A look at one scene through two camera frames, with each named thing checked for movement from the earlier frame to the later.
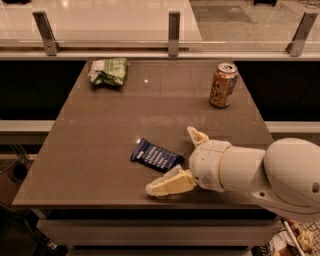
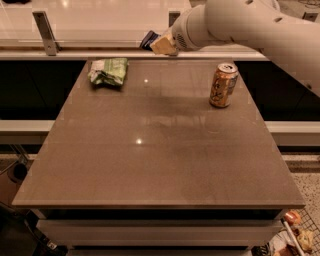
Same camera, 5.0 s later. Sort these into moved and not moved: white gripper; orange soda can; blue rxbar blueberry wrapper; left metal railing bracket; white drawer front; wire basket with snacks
Moved: blue rxbar blueberry wrapper; white gripper
Not moved: white drawer front; left metal railing bracket; orange soda can; wire basket with snacks
